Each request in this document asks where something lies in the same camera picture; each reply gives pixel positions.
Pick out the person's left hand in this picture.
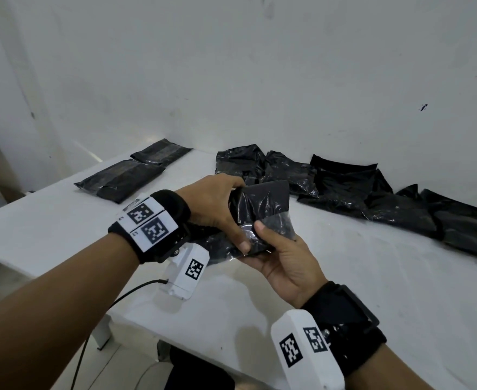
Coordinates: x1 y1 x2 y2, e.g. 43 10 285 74
175 174 252 255

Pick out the person's right hand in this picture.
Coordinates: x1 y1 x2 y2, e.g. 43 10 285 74
238 221 329 309

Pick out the clear tape strip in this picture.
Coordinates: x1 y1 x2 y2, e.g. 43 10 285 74
238 211 296 256

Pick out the crinkled black plastic bag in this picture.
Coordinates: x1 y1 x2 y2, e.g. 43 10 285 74
199 180 298 264

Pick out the row of black plastic packets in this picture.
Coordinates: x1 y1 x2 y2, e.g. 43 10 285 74
215 144 477 264

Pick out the person's left forearm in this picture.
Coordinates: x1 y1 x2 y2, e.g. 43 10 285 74
0 231 142 390

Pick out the black right wristband with markers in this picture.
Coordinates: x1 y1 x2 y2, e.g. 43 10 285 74
301 281 387 376

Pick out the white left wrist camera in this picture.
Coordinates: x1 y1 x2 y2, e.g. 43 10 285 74
164 244 211 301

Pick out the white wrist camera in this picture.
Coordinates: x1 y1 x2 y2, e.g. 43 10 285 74
164 244 211 301
270 309 346 390

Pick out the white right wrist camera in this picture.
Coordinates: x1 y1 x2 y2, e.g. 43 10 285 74
270 309 346 390

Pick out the black left camera cable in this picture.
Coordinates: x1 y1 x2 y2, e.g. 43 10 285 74
70 278 168 390

